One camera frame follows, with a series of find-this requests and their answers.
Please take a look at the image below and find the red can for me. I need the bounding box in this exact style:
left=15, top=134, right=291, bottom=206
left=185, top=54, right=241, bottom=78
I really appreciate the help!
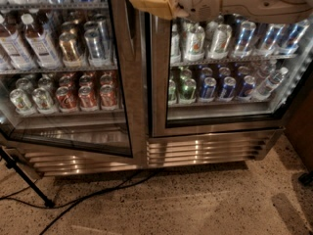
left=100, top=84, right=117, bottom=110
left=56, top=86, right=78, bottom=113
left=78, top=85, right=98, bottom=110

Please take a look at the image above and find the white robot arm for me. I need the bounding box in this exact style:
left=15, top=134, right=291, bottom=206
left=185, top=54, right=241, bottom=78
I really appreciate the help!
left=129, top=0, right=313, bottom=24

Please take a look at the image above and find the stainless fridge base grille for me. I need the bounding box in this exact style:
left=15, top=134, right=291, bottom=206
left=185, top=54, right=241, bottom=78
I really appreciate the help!
left=22, top=128, right=283, bottom=176

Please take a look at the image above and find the green white can far left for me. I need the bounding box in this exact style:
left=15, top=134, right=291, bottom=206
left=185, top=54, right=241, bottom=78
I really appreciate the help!
left=10, top=89, right=36, bottom=116

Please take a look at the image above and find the green can right compartment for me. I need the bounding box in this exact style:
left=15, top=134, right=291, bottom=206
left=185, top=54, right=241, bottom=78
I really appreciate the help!
left=179, top=78, right=197, bottom=104

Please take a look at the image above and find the black tripod leg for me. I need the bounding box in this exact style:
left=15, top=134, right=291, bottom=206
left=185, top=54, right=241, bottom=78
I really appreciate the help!
left=0, top=148, right=55, bottom=208

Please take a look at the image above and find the gold tall can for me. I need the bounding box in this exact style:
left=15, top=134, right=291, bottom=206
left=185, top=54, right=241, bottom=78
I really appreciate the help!
left=59, top=32, right=85, bottom=68

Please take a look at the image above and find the blue silver tall can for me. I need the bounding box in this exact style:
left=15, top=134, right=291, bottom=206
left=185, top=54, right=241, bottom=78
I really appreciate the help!
left=232, top=21, right=256, bottom=58
left=255, top=23, right=285, bottom=56

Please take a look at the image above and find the white tall can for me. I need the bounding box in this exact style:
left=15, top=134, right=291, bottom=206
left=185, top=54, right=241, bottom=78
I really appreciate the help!
left=184, top=24, right=205, bottom=62
left=207, top=24, right=232, bottom=60

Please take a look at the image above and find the glass fridge door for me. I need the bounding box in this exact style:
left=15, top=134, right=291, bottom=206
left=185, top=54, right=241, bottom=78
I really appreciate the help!
left=0, top=0, right=144, bottom=166
left=150, top=15, right=312, bottom=138

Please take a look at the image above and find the dark wooden cabinet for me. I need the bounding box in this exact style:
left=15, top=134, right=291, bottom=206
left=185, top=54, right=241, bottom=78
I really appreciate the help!
left=286, top=91, right=313, bottom=171

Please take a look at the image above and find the tea bottle white label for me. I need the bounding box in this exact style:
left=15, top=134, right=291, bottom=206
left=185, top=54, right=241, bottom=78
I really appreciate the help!
left=22, top=14, right=61, bottom=70

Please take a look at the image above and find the clear water bottle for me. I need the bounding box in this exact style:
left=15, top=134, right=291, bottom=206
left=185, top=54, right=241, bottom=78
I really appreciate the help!
left=252, top=67, right=289, bottom=101

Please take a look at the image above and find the tea bottle far left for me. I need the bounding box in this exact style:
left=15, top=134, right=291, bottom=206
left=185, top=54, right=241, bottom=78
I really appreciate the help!
left=0, top=15, right=36, bottom=71

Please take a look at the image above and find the green white can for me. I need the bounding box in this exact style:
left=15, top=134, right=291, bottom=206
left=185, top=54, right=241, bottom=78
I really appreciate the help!
left=10, top=89, right=36, bottom=116
left=32, top=87, right=57, bottom=115

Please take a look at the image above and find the blue silver tall can right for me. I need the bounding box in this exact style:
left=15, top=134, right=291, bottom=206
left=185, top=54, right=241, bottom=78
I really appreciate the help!
left=255, top=23, right=285, bottom=56

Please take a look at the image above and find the black floor cable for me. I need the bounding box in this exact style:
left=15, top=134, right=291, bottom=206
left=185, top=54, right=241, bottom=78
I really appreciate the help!
left=0, top=168, right=160, bottom=235

